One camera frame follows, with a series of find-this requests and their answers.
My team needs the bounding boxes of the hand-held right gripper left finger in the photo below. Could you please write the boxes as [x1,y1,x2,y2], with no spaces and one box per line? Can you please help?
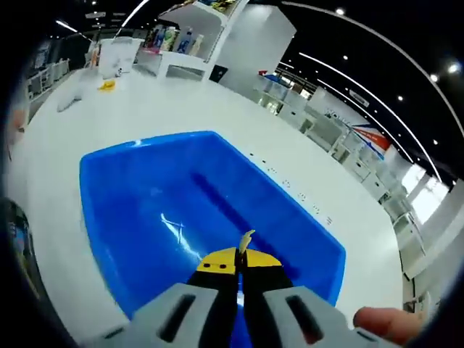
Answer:
[90,246,241,348]

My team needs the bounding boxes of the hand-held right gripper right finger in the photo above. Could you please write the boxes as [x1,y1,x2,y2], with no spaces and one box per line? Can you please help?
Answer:
[237,248,369,348]

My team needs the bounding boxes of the yellow potato chip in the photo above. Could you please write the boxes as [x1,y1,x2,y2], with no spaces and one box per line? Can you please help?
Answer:
[237,229,257,255]

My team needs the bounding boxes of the blue plastic box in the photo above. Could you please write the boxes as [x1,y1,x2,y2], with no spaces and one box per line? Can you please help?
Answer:
[79,130,347,348]

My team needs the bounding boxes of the dark green chip container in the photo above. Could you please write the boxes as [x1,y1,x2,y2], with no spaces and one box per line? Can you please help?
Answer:
[0,197,41,307]

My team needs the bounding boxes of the person's right hand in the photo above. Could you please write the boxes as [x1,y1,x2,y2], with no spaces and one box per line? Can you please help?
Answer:
[353,307,429,346]

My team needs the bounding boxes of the row of white desks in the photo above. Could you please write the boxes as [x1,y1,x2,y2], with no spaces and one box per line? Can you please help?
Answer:
[252,71,431,287]

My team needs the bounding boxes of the small white object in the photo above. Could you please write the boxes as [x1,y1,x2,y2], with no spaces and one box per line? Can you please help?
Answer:
[56,86,85,113]

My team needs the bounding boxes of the white storage bin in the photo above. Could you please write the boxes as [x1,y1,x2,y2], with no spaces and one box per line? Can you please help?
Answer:
[97,38,143,80]

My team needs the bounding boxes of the blue white bottle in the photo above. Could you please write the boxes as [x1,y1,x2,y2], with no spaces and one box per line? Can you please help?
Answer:
[177,29,194,54]

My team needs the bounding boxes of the green drink bottle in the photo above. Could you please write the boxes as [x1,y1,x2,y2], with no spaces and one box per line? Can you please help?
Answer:
[162,28,178,51]

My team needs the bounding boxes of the white shelf unit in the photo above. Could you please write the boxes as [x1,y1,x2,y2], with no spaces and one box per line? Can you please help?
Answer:
[133,0,299,83]

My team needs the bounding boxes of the blue drink carton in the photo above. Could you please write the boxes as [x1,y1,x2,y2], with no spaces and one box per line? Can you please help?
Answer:
[144,25,165,49]

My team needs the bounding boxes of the blue yellow snack packet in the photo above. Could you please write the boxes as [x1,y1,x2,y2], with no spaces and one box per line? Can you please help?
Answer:
[209,0,237,12]

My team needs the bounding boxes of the blue orange wall banner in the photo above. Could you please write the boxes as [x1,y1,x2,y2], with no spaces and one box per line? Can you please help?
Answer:
[350,124,393,161]

